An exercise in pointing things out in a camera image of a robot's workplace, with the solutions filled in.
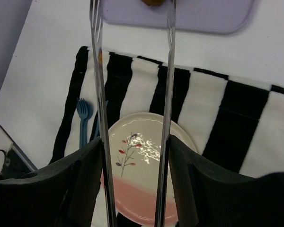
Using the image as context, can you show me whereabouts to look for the brown chocolate croissant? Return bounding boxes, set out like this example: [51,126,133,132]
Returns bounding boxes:
[142,0,165,7]

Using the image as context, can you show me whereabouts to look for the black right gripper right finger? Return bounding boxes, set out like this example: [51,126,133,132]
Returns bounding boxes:
[169,136,284,227]

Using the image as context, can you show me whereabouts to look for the blue plastic fork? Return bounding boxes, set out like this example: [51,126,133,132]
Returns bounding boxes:
[77,98,93,148]

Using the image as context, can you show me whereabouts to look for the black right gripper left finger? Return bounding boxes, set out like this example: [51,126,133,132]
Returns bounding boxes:
[0,139,103,227]

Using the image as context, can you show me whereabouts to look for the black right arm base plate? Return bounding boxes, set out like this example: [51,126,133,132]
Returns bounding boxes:
[0,143,37,180]

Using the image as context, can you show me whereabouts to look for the lavender plastic tray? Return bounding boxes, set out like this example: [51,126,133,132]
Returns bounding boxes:
[103,0,257,35]

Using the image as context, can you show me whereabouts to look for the aluminium front rail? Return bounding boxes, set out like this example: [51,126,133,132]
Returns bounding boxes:
[0,125,38,172]

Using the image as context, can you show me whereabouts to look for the metal serving tongs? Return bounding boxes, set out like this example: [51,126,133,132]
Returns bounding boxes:
[89,0,176,227]

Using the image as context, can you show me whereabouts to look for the black white striped placemat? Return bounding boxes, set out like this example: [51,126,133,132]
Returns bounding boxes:
[51,46,284,178]

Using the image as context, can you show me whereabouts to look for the cream pink floral plate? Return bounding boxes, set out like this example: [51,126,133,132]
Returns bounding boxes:
[99,112,199,225]

